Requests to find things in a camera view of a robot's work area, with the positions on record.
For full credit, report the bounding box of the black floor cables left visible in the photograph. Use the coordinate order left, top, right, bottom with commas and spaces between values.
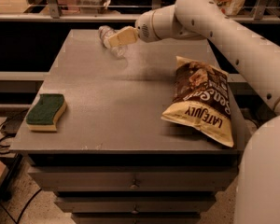
0, 109, 43, 224

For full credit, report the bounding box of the green yellow sponge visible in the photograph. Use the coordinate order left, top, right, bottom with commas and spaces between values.
26, 93, 67, 132

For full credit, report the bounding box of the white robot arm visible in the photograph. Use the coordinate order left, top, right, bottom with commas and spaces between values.
105, 0, 280, 224

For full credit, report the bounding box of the black bag on shelf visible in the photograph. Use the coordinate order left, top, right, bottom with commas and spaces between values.
108, 0, 152, 14

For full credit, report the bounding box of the clear plastic water bottle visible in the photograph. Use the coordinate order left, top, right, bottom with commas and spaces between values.
98, 25, 127, 59

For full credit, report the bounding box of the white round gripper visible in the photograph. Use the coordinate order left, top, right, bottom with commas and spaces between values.
107, 6, 177, 48

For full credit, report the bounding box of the metal shelf rail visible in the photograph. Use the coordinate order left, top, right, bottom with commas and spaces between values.
0, 0, 280, 24

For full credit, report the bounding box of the Late July chips bag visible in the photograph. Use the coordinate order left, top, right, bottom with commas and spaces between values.
161, 56, 234, 147

